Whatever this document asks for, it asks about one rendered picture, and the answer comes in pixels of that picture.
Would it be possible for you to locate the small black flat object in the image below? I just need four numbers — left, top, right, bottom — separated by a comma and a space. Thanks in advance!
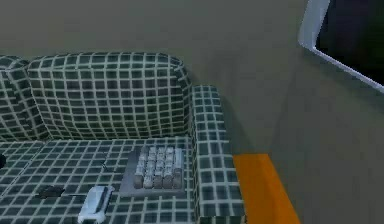
35, 185, 66, 200

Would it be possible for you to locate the green white checked sofa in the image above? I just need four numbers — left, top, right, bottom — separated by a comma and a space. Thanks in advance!
0, 51, 248, 224

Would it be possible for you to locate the white framed window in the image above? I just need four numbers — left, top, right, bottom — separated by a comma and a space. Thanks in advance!
297, 0, 384, 95

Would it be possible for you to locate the grey remote control with buttons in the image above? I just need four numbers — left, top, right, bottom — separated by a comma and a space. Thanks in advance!
118, 144, 187, 199

